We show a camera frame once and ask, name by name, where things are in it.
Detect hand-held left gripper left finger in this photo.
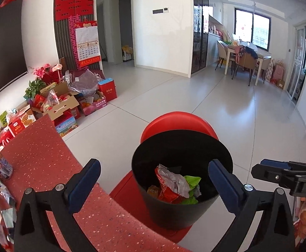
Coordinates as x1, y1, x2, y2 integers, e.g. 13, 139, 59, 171
13, 158, 101, 252

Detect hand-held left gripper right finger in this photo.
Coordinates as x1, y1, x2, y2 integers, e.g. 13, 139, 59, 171
208, 159, 295, 252

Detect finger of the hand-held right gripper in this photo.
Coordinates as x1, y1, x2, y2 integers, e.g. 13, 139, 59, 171
251, 163, 298, 188
260, 159, 306, 171

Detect bright green snack wrapper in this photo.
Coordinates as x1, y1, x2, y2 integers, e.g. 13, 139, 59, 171
182, 176, 202, 205

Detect red printed plastic bag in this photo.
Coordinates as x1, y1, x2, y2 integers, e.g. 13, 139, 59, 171
154, 167, 186, 204

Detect black trash bin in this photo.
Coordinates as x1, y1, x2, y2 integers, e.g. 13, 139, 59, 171
131, 129, 233, 230

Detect orange snack wrapper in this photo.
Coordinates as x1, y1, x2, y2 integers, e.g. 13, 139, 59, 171
147, 185, 162, 198

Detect teal snack wrapper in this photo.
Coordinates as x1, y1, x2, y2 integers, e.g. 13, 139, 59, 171
2, 207, 17, 229

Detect person's right hand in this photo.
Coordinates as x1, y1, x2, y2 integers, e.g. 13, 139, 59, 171
296, 199, 306, 231

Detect blue printed carton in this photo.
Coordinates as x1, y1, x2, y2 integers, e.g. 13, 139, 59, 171
55, 116, 79, 137

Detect red plastic stool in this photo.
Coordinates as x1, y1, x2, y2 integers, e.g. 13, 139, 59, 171
109, 112, 219, 243

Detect cardboard fruit box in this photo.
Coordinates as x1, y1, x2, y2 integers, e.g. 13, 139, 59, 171
79, 91, 109, 116

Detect brown cardboard box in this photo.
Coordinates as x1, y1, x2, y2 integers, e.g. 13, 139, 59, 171
39, 81, 70, 98
41, 96, 80, 121

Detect red waffle biscuit box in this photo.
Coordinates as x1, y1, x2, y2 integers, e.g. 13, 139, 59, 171
8, 109, 37, 137

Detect clear bag of red packets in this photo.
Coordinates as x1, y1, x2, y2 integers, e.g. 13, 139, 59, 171
41, 89, 62, 111

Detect red snack box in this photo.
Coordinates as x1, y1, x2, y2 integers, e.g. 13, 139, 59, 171
0, 131, 15, 151

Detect red gift packet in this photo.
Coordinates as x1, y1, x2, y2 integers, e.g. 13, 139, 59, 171
33, 94, 48, 108

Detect small red box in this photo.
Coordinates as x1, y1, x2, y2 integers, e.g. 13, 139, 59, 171
98, 77, 118, 102

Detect glass sliding door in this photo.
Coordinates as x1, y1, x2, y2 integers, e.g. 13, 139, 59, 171
286, 22, 306, 105

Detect beige dining chair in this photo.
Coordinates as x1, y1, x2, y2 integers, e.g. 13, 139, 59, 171
215, 40, 231, 71
255, 56, 273, 80

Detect brown dining chair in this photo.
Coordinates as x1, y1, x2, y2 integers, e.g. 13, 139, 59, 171
232, 50, 258, 87

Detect leafy green potted plant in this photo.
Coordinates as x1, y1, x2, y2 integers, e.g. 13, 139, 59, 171
24, 78, 48, 101

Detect white dining table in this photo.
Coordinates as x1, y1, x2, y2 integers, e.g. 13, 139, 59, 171
217, 40, 272, 86

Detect dark red gift box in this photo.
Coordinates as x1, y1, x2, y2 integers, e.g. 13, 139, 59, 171
69, 69, 106, 84

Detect dark blue jacket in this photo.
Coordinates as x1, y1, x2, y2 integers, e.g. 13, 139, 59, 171
244, 44, 259, 59

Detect red plaid cloth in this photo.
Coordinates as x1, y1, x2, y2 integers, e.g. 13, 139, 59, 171
234, 45, 246, 64

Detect pink artificial flowers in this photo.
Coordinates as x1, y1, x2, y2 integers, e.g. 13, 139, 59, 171
27, 63, 63, 79

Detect dark framed window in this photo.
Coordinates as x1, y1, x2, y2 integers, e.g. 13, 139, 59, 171
233, 7, 271, 51

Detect dark glass cabinet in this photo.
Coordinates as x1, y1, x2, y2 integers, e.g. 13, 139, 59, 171
190, 0, 210, 75

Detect row of colourful packages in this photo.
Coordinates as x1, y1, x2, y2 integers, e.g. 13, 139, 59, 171
208, 15, 235, 42

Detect red paper cut hanging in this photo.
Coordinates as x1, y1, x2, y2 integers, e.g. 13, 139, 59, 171
68, 15, 83, 70

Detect large black television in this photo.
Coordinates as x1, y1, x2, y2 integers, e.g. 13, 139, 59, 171
0, 0, 28, 105

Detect dark slatted wall panel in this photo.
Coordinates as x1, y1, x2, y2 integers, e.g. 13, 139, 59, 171
53, 0, 103, 71

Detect wall calendar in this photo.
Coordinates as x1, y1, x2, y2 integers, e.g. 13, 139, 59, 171
75, 20, 101, 67

